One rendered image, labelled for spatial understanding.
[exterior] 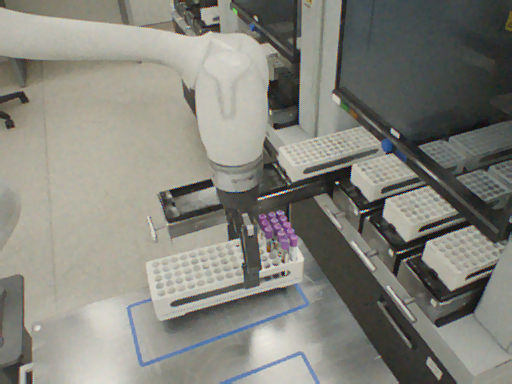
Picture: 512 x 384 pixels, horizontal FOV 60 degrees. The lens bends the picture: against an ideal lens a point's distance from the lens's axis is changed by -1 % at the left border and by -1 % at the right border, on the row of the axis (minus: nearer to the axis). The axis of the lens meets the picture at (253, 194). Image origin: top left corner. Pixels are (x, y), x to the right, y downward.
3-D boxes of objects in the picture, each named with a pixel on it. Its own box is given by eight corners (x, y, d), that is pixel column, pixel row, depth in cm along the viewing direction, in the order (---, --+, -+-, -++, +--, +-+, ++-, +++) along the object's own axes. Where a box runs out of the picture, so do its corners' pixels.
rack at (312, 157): (367, 141, 137) (369, 124, 133) (385, 159, 130) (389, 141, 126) (277, 165, 129) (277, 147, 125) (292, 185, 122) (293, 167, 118)
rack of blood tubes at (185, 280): (286, 246, 98) (286, 226, 94) (303, 280, 91) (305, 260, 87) (150, 282, 92) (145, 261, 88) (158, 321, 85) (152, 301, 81)
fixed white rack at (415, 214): (475, 187, 119) (482, 168, 115) (504, 210, 112) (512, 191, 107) (380, 218, 111) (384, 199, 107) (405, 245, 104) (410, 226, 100)
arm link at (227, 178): (214, 172, 68) (217, 202, 72) (271, 160, 70) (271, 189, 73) (200, 141, 74) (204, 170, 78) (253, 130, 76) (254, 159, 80)
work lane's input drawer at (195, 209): (370, 153, 144) (374, 129, 138) (396, 178, 134) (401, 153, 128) (145, 216, 125) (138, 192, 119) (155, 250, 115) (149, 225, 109)
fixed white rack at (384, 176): (438, 156, 130) (442, 138, 126) (462, 176, 122) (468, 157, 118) (348, 183, 122) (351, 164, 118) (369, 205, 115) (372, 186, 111)
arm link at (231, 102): (268, 169, 68) (268, 123, 78) (265, 72, 58) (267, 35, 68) (196, 170, 68) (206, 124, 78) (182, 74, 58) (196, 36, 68)
